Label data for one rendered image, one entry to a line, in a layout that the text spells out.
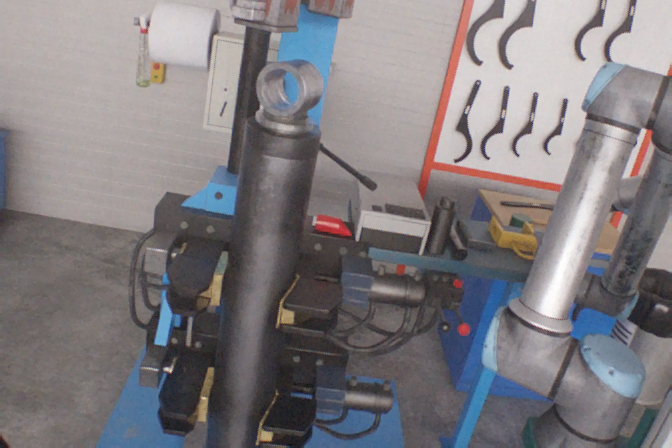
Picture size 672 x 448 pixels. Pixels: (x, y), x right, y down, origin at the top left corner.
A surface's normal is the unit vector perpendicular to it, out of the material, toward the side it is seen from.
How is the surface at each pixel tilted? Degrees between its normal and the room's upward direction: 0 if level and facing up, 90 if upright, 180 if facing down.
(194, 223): 90
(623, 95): 80
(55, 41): 90
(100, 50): 90
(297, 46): 90
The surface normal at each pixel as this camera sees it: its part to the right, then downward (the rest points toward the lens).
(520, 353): -0.53, 0.00
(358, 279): 0.02, 0.36
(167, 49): -0.04, 0.64
